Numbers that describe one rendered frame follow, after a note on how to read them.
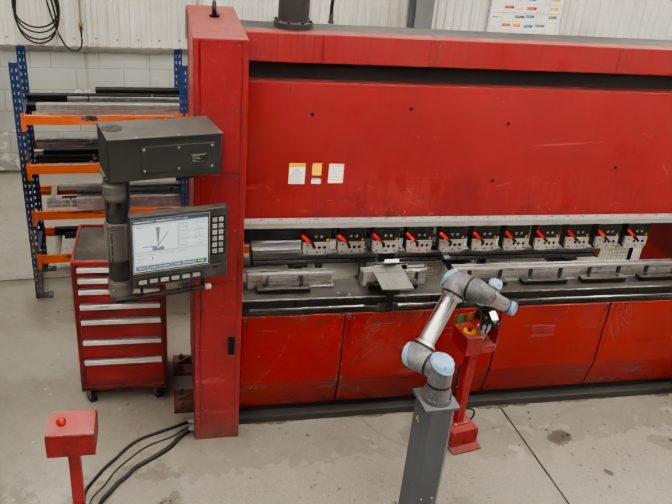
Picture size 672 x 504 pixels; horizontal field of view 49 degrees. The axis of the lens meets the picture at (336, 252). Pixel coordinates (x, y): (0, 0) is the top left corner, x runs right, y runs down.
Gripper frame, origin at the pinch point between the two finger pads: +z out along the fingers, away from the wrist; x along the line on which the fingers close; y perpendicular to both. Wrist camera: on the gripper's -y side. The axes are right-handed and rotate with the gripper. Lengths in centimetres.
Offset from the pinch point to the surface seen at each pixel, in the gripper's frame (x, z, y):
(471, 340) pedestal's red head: 12.7, -2.9, -5.8
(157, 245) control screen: 179, -68, 22
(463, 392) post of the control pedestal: 6.5, 38.7, -3.9
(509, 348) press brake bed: -36.3, 29.4, 15.3
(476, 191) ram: -2, -70, 41
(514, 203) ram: -27, -63, 36
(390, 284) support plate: 50, -23, 28
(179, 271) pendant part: 169, -53, 21
